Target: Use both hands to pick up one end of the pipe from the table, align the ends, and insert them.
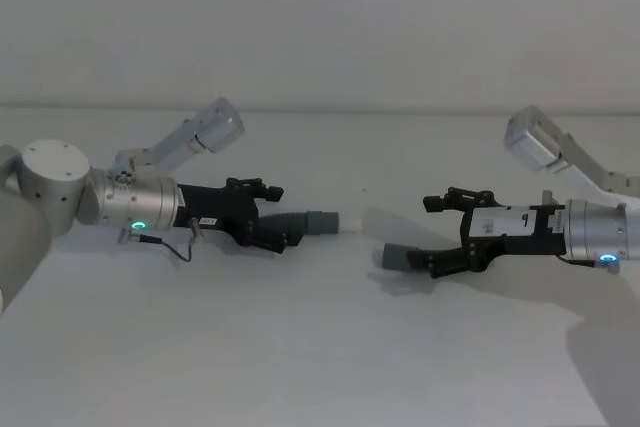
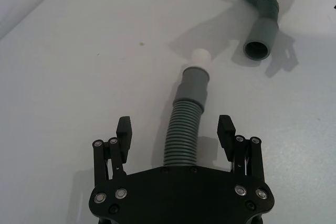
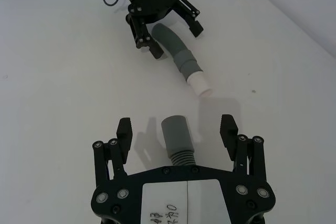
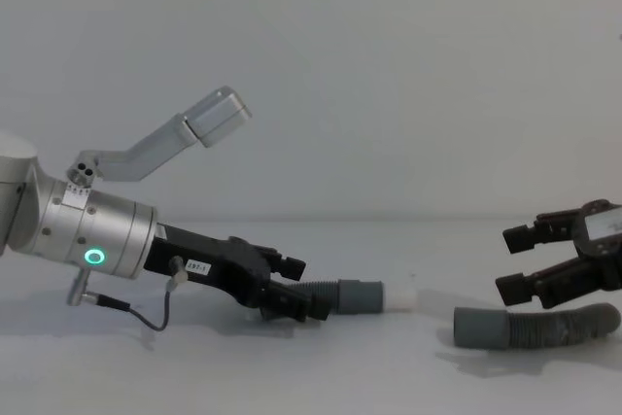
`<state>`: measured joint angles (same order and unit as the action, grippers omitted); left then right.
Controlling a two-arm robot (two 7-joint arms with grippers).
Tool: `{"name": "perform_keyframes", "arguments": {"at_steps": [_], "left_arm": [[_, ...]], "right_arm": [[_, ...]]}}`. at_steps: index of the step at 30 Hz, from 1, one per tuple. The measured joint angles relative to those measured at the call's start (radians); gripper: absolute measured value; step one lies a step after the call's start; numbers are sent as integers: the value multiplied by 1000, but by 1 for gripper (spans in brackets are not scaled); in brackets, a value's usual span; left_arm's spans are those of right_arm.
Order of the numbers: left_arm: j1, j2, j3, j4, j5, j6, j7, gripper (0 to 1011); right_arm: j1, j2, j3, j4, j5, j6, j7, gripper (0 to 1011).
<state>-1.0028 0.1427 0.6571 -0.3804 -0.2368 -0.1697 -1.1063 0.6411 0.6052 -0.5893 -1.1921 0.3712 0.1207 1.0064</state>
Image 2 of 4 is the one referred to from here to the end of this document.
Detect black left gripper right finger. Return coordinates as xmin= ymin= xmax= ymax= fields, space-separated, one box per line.
xmin=216 ymin=114 xmax=265 ymax=183

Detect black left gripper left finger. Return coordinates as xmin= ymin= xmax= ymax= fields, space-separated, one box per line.
xmin=92 ymin=115 xmax=133 ymax=182

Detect white plastic pipe connector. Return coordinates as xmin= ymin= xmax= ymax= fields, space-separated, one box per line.
xmin=190 ymin=48 xmax=212 ymax=68

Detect grey corrugated hose, straight cuff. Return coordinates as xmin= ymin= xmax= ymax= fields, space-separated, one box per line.
xmin=162 ymin=66 xmax=212 ymax=168

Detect grey corrugated hose, bent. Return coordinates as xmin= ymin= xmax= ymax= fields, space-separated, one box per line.
xmin=240 ymin=0 xmax=280 ymax=62

